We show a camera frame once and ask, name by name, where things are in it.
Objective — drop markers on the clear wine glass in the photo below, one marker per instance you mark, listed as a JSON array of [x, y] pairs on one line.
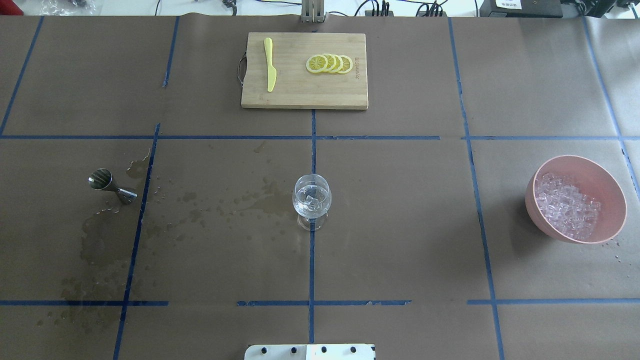
[[312, 183]]

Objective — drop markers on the bamboo cutting board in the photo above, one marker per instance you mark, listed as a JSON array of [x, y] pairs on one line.
[[296, 87]]

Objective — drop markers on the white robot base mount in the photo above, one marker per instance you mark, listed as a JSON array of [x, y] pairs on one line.
[[327, 351]]

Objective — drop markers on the pink bowl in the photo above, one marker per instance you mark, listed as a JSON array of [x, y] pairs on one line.
[[593, 181]]

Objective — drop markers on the yellow plastic knife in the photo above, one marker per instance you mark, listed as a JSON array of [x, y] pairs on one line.
[[268, 46]]

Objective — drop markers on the aluminium frame post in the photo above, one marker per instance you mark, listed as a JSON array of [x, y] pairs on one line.
[[313, 11]]

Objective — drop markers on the black box device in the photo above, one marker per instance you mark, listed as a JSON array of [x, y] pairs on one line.
[[551, 9]]

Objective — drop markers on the pile of clear ice cubes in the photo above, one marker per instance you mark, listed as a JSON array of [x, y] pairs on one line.
[[565, 206]]

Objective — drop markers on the steel double jigger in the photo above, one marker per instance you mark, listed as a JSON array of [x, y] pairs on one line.
[[103, 180]]

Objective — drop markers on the clear plastic bag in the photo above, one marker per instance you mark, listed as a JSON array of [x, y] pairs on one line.
[[69, 7]]

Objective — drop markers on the clear ice cube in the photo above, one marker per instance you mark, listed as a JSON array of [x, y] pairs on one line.
[[311, 203]]

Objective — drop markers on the lemon slice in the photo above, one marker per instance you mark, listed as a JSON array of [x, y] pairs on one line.
[[338, 64], [317, 64], [329, 62], [347, 65]]

